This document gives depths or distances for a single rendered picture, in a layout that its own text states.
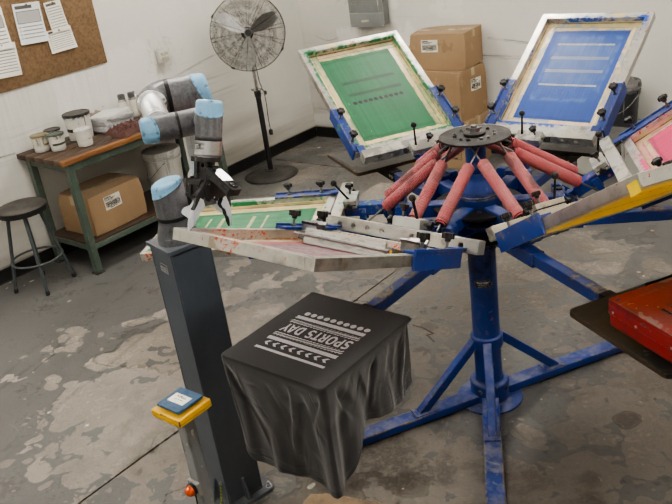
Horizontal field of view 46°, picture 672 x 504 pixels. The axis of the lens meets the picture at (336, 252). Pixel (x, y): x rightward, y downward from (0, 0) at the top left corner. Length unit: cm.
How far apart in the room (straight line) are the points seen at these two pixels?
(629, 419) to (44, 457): 275
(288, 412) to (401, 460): 110
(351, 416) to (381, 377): 18
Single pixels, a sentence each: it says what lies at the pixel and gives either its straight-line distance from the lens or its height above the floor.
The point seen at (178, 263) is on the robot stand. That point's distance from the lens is 293.
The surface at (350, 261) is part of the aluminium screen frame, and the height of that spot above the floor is 133.
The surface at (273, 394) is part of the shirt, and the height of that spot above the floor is 86.
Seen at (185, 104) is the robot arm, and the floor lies 173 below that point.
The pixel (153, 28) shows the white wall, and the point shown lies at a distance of 693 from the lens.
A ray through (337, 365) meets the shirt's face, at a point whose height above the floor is 95.
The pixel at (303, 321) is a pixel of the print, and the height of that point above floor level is 95.
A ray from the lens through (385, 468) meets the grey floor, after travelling 356.
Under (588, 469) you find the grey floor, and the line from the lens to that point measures 354.
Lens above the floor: 228
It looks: 24 degrees down
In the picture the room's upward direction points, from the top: 8 degrees counter-clockwise
